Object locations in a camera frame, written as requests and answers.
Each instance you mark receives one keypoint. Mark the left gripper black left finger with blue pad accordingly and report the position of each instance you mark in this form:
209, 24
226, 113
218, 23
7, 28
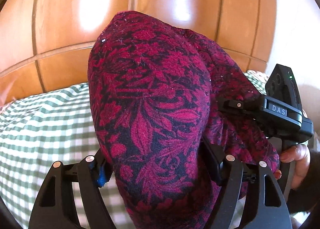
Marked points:
55, 204

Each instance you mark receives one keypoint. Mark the red black floral sweater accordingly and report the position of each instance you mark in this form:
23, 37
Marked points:
153, 95

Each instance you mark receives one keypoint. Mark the dark sleeve forearm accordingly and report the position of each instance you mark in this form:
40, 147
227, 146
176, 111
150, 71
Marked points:
304, 194

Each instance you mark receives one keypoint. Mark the person's right hand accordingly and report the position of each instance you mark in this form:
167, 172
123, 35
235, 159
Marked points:
301, 155

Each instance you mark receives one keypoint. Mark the green white checkered bedsheet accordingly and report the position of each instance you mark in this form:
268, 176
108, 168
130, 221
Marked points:
37, 131

